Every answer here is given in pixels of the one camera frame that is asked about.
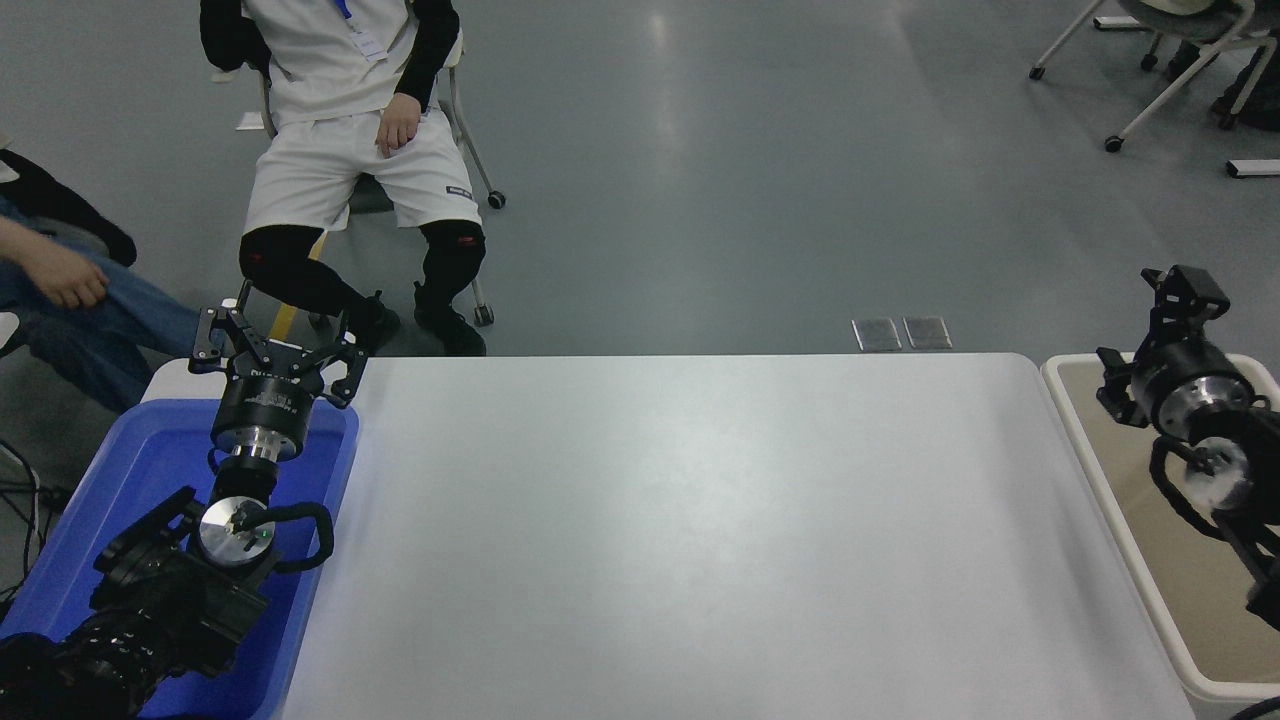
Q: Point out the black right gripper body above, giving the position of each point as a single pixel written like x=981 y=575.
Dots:
x=1170 y=368

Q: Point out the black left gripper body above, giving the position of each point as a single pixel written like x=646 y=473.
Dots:
x=265 y=400

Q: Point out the person's forearm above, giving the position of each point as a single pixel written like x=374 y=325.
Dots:
x=425 y=60
x=14 y=238

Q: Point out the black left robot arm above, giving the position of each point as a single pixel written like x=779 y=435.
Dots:
x=150 y=600

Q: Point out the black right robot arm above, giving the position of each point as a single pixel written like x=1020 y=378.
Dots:
x=1215 y=480

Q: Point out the person's hand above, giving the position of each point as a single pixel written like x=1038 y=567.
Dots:
x=397 y=126
x=70 y=278

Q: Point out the large pale bin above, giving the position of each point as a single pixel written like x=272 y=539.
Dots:
x=1110 y=480

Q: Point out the blue plastic tray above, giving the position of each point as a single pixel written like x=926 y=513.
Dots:
x=150 y=450

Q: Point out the person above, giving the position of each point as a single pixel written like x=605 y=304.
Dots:
x=1255 y=100
x=100 y=330
x=330 y=170

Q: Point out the white flat bar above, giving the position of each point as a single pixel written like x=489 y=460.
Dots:
x=1110 y=23
x=1253 y=169

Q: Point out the wheeled office chair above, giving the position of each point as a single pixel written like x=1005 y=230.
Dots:
x=372 y=197
x=1180 y=20

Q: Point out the grey chair seat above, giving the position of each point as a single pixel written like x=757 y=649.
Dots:
x=88 y=238

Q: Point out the silver floor plate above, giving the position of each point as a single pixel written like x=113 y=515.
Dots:
x=927 y=332
x=876 y=334

